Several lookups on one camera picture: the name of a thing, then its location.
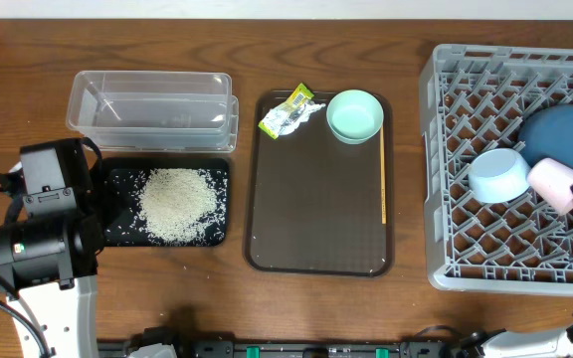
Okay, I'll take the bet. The light blue bowl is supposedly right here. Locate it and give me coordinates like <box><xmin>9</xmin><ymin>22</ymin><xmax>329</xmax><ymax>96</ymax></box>
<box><xmin>469</xmin><ymin>148</ymin><xmax>530</xmax><ymax>204</ymax></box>

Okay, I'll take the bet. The pile of rice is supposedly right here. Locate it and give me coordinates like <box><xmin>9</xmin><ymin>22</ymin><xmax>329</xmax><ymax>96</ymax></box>
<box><xmin>139</xmin><ymin>169</ymin><xmax>215</xmax><ymax>241</ymax></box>

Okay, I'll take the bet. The brown serving tray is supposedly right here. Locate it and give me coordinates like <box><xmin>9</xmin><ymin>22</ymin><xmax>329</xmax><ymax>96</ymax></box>
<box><xmin>244</xmin><ymin>96</ymin><xmax>395</xmax><ymax>277</ymax></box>

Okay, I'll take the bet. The wooden chopstick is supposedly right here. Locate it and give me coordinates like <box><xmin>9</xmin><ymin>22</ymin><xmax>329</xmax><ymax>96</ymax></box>
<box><xmin>379</xmin><ymin>125</ymin><xmax>387</xmax><ymax>225</ymax></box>

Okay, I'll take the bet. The clear plastic bin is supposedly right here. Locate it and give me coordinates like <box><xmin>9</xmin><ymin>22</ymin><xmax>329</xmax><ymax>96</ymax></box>
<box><xmin>66</xmin><ymin>71</ymin><xmax>239</xmax><ymax>153</ymax></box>

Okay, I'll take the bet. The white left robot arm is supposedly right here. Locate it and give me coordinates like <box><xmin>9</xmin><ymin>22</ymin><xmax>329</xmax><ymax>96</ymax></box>
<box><xmin>0</xmin><ymin>137</ymin><xmax>105</xmax><ymax>357</ymax></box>

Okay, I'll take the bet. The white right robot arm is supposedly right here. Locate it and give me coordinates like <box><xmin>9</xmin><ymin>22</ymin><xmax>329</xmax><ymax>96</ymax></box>
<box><xmin>453</xmin><ymin>185</ymin><xmax>573</xmax><ymax>358</ymax></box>

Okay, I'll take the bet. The dark blue plate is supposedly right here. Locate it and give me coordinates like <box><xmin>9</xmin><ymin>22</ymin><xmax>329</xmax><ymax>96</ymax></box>
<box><xmin>518</xmin><ymin>104</ymin><xmax>573</xmax><ymax>169</ymax></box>

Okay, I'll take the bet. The mint green bowl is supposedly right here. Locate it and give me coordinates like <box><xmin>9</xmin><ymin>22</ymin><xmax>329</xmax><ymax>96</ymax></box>
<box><xmin>326</xmin><ymin>89</ymin><xmax>384</xmax><ymax>145</ymax></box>

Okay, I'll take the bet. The yellow crumpled wrapper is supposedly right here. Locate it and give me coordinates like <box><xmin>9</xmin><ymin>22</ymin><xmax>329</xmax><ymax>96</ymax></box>
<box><xmin>258</xmin><ymin>83</ymin><xmax>326</xmax><ymax>139</ymax></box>

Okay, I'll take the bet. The grey dishwasher rack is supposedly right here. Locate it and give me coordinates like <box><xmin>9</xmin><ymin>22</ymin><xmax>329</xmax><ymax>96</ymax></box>
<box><xmin>419</xmin><ymin>44</ymin><xmax>573</xmax><ymax>296</ymax></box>

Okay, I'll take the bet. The black plastic tray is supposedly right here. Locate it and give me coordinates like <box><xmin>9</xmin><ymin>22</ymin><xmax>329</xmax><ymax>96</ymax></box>
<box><xmin>94</xmin><ymin>156</ymin><xmax>230</xmax><ymax>247</ymax></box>

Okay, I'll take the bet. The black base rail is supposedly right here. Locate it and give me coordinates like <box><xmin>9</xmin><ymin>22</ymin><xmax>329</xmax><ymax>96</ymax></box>
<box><xmin>95</xmin><ymin>338</ymin><xmax>467</xmax><ymax>358</ymax></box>

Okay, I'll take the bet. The pink cup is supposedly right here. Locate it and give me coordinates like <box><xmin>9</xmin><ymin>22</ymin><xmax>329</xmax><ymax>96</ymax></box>
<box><xmin>526</xmin><ymin>158</ymin><xmax>573</xmax><ymax>215</ymax></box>

